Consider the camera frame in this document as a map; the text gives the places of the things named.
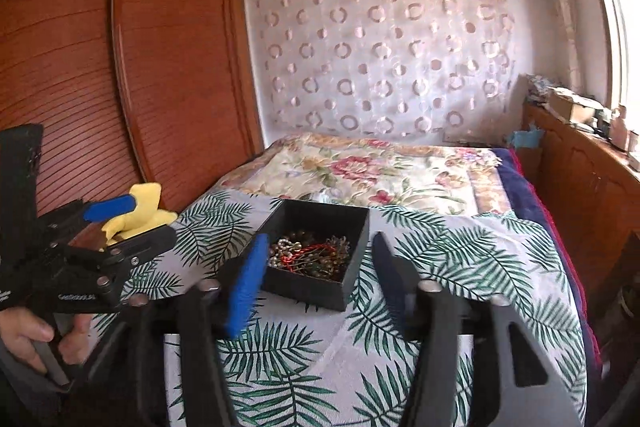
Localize tangled jewelry pile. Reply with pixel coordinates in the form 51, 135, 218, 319
268, 231, 352, 281

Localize black jewelry box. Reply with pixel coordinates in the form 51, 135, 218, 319
256, 199, 370, 312

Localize person's left hand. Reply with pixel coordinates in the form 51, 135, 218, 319
1, 307, 92, 374

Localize yellow plush toy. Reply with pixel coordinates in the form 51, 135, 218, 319
102, 182, 178, 246

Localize palm leaf print bedsheet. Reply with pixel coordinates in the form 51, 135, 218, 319
124, 190, 587, 426

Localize floral quilt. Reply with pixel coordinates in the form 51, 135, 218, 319
216, 133, 511, 216

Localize dark blue blanket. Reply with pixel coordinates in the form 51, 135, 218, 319
491, 146, 604, 408

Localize brown wooden wardrobe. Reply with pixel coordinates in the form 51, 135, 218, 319
1, 0, 264, 213

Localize blue tissue box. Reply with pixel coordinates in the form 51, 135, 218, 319
506, 122, 544, 150

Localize wooden sideboard cabinet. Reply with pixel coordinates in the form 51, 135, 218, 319
523, 104, 639, 300

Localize cardboard box on sideboard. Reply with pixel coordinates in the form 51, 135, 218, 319
547, 87, 603, 124

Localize circle pattern sheer curtain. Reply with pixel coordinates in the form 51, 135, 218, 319
245, 0, 515, 144

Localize pink bottle on sideboard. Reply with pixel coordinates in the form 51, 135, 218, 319
608, 104, 629, 152

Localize window with white frame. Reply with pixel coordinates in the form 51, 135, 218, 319
601, 0, 639, 109

